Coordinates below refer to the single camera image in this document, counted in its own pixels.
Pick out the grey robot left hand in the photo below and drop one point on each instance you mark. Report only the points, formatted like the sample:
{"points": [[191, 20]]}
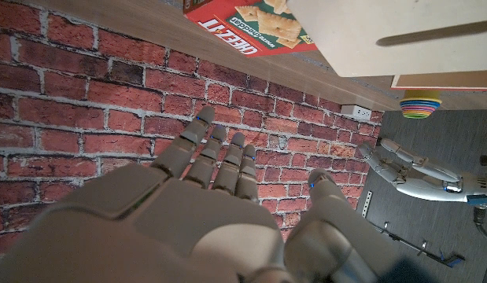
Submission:
{"points": [[424, 184]]}

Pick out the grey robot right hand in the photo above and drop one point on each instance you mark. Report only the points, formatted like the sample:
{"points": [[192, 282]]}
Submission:
{"points": [[168, 228]]}

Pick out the wooden box with slot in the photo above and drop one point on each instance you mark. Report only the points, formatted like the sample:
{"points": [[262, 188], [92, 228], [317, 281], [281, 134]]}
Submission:
{"points": [[365, 39]]}

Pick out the red Cheez-It cracker box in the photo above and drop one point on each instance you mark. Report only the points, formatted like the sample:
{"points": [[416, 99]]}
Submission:
{"points": [[243, 27]]}

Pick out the colourful stacking cup toy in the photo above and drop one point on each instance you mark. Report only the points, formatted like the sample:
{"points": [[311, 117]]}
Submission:
{"points": [[420, 105]]}

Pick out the white power outlet strip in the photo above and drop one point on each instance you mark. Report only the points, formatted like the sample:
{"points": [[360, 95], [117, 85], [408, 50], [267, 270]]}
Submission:
{"points": [[356, 112]]}

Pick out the printed red brick backdrop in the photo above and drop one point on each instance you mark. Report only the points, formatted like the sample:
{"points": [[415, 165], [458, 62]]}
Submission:
{"points": [[70, 98]]}

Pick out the white perforated wall strip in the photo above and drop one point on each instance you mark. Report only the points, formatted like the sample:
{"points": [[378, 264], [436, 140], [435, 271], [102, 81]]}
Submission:
{"points": [[367, 203]]}

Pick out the black metal wall rail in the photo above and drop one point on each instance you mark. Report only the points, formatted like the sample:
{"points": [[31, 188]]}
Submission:
{"points": [[416, 247]]}

